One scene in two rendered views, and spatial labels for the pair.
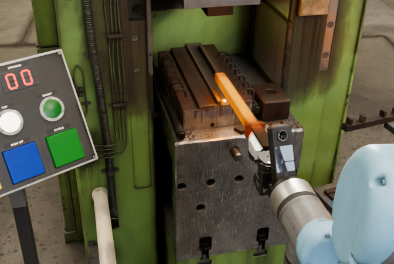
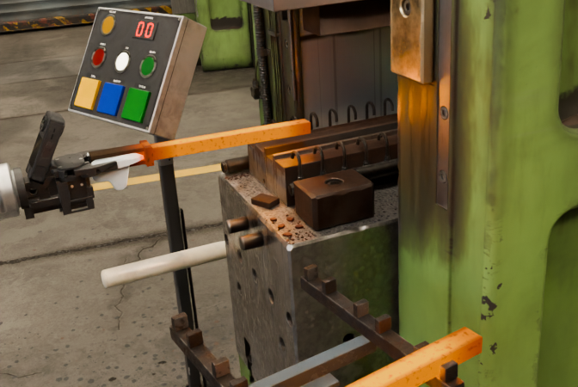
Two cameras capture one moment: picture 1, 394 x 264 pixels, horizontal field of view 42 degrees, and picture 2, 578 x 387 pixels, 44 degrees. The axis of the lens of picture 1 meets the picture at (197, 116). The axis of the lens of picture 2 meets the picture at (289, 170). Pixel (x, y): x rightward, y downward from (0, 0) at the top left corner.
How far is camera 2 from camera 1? 176 cm
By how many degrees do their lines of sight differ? 73
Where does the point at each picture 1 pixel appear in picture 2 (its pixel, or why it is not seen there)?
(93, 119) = not seen: hidden behind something
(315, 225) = not seen: outside the picture
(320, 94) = (440, 258)
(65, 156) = (130, 112)
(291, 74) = (402, 185)
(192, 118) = (252, 159)
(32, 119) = (133, 67)
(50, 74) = (163, 35)
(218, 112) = (265, 165)
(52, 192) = not seen: hidden behind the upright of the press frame
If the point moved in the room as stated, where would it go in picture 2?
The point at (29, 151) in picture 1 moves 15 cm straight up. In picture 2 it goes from (115, 91) to (106, 28)
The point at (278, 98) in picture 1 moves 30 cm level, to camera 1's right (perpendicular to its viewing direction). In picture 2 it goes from (310, 188) to (353, 273)
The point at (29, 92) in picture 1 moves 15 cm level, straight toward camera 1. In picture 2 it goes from (144, 44) to (82, 54)
